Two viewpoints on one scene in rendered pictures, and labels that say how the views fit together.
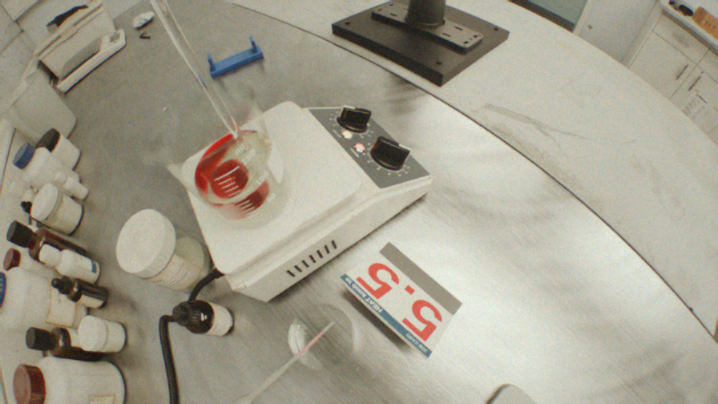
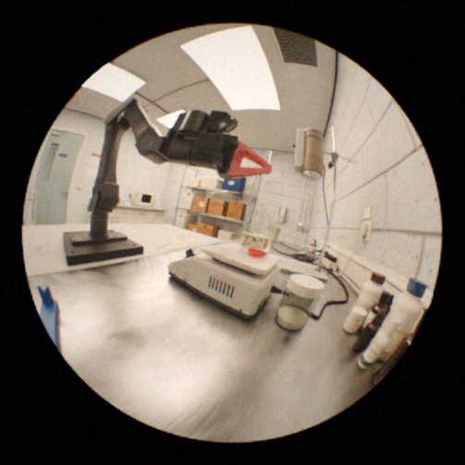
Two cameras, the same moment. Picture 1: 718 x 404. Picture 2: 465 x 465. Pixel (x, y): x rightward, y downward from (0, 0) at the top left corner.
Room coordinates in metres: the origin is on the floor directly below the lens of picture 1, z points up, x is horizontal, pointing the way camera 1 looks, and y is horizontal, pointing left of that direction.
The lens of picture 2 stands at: (0.29, 0.29, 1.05)
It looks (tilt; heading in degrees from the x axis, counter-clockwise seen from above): 6 degrees down; 238
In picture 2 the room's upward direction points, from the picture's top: 12 degrees clockwise
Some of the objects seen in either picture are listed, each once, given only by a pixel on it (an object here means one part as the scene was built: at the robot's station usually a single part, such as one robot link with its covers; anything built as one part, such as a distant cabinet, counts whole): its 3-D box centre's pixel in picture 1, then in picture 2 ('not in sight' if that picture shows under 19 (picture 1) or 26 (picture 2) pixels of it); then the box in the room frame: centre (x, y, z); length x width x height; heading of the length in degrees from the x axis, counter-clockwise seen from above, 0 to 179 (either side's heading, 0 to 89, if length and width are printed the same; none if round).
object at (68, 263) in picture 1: (70, 264); (380, 343); (0.07, 0.36, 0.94); 0.03 x 0.03 x 0.08
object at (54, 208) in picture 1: (57, 210); not in sight; (0.16, 0.46, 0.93); 0.06 x 0.06 x 0.07
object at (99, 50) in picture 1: (90, 56); not in sight; (0.76, 0.80, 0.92); 0.26 x 0.19 x 0.05; 123
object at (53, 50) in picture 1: (78, 32); not in sight; (0.99, 1.01, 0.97); 0.37 x 0.31 x 0.14; 37
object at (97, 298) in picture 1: (78, 290); (370, 330); (0.04, 0.33, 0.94); 0.03 x 0.03 x 0.07
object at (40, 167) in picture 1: (45, 172); not in sight; (0.23, 0.51, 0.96); 0.06 x 0.06 x 0.11
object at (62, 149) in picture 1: (56, 153); not in sight; (0.29, 0.55, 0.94); 0.07 x 0.07 x 0.07
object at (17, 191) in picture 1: (30, 199); not in sight; (0.19, 0.56, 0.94); 0.03 x 0.03 x 0.09
